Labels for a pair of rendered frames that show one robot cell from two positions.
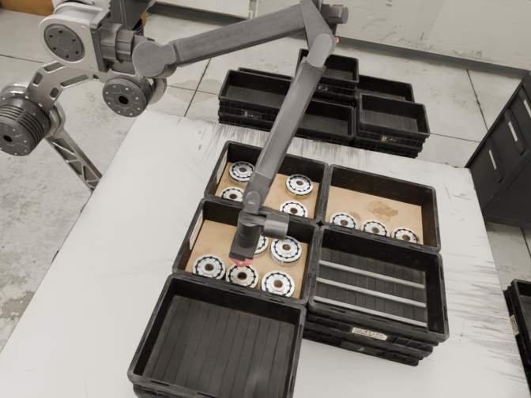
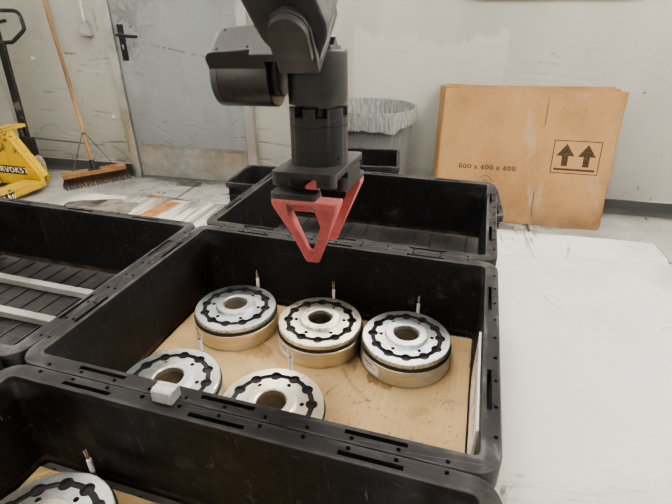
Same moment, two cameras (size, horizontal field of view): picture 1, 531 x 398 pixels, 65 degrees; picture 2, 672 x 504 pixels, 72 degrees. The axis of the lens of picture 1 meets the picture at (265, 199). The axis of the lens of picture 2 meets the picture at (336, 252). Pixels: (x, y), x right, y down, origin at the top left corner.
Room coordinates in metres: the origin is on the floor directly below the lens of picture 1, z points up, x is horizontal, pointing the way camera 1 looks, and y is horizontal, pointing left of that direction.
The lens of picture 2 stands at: (1.10, 0.15, 1.19)
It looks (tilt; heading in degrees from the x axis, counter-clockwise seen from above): 28 degrees down; 192
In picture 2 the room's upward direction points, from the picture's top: straight up
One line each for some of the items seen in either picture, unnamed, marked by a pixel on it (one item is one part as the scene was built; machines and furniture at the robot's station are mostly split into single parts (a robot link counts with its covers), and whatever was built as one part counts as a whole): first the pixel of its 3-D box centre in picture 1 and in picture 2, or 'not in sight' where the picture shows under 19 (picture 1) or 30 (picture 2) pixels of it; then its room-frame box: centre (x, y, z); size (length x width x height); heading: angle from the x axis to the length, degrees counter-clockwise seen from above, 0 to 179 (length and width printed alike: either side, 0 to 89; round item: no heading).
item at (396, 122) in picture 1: (381, 142); not in sight; (2.04, -0.65, 0.37); 0.40 x 0.30 x 0.45; 89
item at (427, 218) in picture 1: (375, 215); not in sight; (0.99, -0.40, 0.87); 0.40 x 0.30 x 0.11; 85
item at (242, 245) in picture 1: (246, 235); (319, 142); (0.65, 0.03, 1.08); 0.10 x 0.07 x 0.07; 175
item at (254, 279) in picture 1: (242, 276); (320, 321); (0.66, 0.03, 0.86); 0.10 x 0.10 x 0.01
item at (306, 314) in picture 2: (242, 275); (320, 318); (0.66, 0.03, 0.86); 0.05 x 0.05 x 0.01
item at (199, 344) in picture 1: (222, 348); (363, 236); (0.43, 0.05, 0.87); 0.40 x 0.30 x 0.11; 85
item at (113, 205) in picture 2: not in sight; (92, 209); (0.08, -0.77, 0.71); 0.22 x 0.19 x 0.01; 89
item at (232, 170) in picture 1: (242, 170); not in sight; (1.11, 0.10, 0.86); 0.10 x 0.10 x 0.01
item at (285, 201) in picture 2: not in sight; (315, 215); (0.68, 0.03, 1.01); 0.07 x 0.07 x 0.09; 85
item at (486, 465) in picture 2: (250, 248); (295, 312); (0.72, 0.02, 0.92); 0.40 x 0.30 x 0.02; 85
